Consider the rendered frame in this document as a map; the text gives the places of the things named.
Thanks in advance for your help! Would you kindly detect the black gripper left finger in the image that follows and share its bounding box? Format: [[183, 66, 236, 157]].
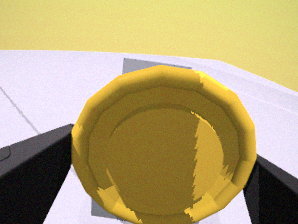
[[0, 123, 76, 224]]

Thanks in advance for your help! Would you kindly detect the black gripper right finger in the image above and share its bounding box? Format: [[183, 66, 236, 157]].
[[242, 153, 298, 224]]

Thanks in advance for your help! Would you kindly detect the yellow plate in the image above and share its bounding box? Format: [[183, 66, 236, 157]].
[[72, 65, 257, 224]]

